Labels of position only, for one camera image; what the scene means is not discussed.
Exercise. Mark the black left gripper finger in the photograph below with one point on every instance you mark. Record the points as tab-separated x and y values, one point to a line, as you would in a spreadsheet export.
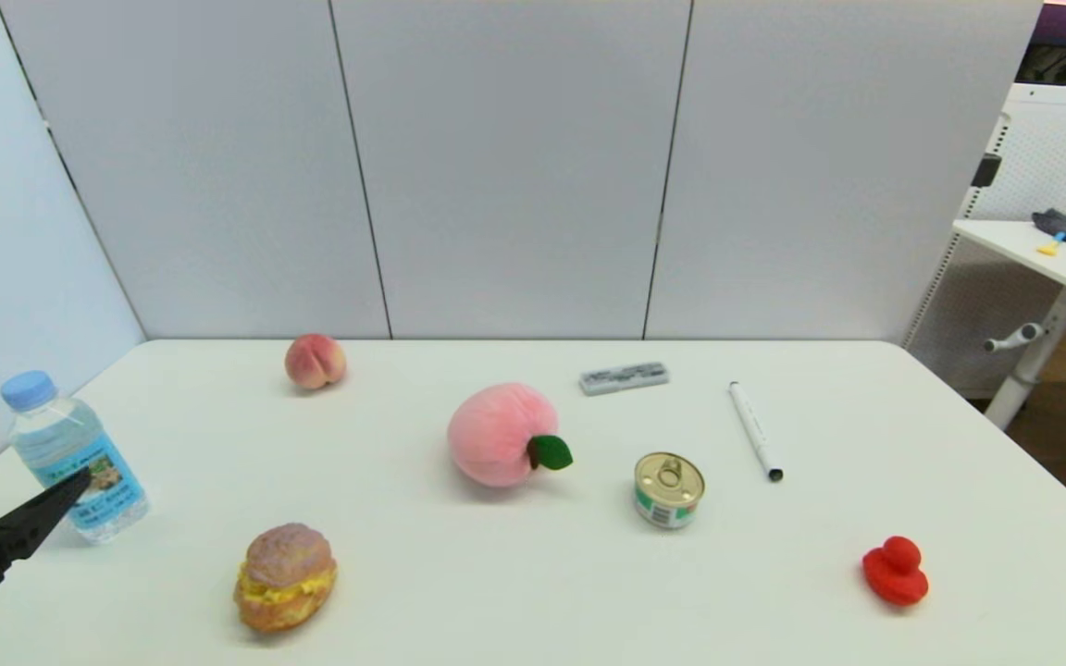
33	520

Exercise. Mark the clear water bottle blue cap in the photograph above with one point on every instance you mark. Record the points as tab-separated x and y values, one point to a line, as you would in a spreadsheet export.
61	435

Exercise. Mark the cream puff bread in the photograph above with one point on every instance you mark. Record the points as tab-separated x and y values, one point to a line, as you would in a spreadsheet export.
285	578

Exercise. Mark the small peach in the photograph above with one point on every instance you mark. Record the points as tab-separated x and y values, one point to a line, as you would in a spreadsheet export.
315	363

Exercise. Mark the pink plush peach green leaf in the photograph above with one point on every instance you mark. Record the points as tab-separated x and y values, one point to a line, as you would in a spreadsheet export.
496	435

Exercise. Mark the grey eraser block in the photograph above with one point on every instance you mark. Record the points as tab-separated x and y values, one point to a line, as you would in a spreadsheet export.
624	378

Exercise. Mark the small tin can green label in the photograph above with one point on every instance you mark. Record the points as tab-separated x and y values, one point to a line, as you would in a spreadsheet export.
669	490

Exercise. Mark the white marker pen black cap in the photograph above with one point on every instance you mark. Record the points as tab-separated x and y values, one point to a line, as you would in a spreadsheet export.
755	432

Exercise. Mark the red rubber duck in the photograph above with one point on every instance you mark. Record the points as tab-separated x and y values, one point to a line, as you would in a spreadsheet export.
895	574

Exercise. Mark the black clip on pegboard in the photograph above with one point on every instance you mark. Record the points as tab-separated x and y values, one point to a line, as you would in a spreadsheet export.
986	172

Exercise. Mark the white side table leg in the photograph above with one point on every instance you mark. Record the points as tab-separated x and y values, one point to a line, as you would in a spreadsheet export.
1037	356

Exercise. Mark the white side table top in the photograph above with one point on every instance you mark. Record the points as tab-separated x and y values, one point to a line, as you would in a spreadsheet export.
1033	250

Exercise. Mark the small yellow toy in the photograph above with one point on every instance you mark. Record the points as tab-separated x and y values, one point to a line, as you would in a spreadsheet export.
1047	249

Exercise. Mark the white pegboard panel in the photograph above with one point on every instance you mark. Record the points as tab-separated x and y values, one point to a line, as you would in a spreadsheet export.
1060	157

